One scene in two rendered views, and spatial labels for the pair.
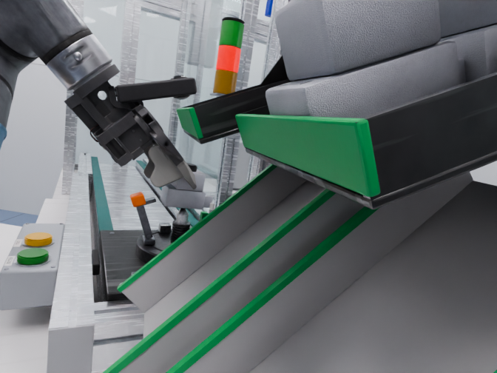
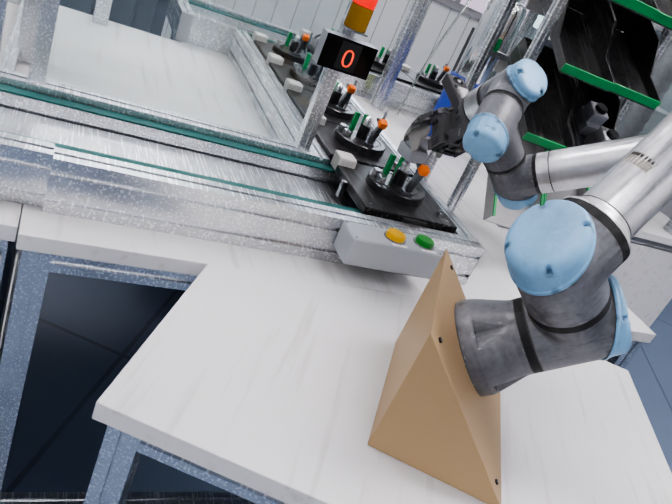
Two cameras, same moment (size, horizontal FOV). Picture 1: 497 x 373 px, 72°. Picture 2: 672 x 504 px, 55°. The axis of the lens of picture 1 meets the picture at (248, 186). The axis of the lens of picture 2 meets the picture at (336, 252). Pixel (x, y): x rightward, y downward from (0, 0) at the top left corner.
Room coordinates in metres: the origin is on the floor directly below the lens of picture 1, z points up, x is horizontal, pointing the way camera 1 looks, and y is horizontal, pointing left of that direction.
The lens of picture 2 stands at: (0.69, 1.52, 1.46)
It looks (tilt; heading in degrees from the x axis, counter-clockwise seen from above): 26 degrees down; 267
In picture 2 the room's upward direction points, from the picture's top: 24 degrees clockwise
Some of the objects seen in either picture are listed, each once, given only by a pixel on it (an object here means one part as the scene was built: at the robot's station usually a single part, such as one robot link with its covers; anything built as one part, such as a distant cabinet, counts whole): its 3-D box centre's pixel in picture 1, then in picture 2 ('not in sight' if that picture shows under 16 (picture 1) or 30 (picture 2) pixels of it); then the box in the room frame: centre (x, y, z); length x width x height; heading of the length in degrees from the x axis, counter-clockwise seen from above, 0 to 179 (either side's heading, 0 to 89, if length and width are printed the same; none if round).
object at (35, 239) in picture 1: (38, 241); (395, 237); (0.53, 0.33, 0.96); 0.04 x 0.04 x 0.02
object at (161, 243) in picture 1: (178, 247); (395, 187); (0.56, 0.10, 0.98); 0.14 x 0.14 x 0.02
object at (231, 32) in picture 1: (231, 35); not in sight; (0.78, 0.08, 1.39); 0.05 x 0.05 x 0.05
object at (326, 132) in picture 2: not in sight; (364, 129); (0.67, -0.12, 1.01); 0.24 x 0.24 x 0.13; 27
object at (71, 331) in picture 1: (80, 230); (292, 223); (0.73, 0.36, 0.91); 0.89 x 0.06 x 0.11; 27
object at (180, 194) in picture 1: (190, 185); (414, 142); (0.56, 0.10, 1.09); 0.08 x 0.04 x 0.07; 117
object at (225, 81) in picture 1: (225, 83); (358, 17); (0.78, 0.08, 1.29); 0.05 x 0.05 x 0.05
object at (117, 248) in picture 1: (177, 257); (391, 194); (0.56, 0.10, 0.96); 0.24 x 0.24 x 0.02; 27
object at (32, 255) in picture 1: (32, 258); (423, 243); (0.47, 0.30, 0.96); 0.04 x 0.04 x 0.02
